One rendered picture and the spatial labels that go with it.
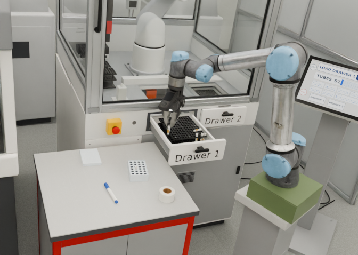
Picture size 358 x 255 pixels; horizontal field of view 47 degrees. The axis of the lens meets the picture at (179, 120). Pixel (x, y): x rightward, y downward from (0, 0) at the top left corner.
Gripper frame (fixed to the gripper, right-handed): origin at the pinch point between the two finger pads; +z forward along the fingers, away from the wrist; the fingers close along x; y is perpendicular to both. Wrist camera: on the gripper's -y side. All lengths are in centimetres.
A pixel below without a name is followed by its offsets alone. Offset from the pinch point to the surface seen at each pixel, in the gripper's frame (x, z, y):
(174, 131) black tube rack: 1.2, 8.6, 10.9
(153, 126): 14.5, 11.2, 13.3
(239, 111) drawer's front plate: -19, 8, 56
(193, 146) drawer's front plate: -13.5, 7.5, 1.5
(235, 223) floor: -29, 98, 72
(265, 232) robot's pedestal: -56, 37, -1
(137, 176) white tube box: 3.7, 19.9, -19.5
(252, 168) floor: -19, 98, 147
